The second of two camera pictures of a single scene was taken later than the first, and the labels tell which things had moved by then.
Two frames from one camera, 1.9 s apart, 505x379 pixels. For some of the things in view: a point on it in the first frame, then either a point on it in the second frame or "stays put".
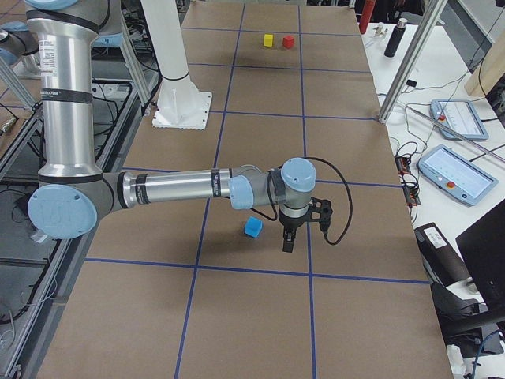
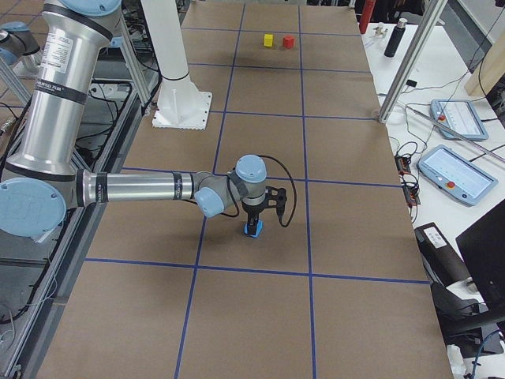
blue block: (252, 227) stays put
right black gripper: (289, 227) to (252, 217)
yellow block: (268, 39) stays put
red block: (288, 42) stays put
